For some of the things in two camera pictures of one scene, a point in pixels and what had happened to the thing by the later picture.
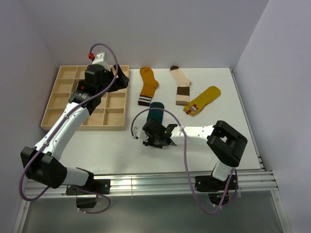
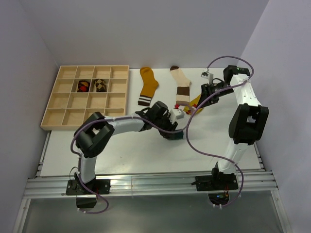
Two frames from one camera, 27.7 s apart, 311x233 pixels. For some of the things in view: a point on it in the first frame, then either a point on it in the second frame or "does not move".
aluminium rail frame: [264, 179] does not move
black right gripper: [149, 142] -> [206, 91]
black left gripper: [109, 73] -> [170, 126]
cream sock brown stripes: [183, 85] does not move
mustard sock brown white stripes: [150, 84] does not move
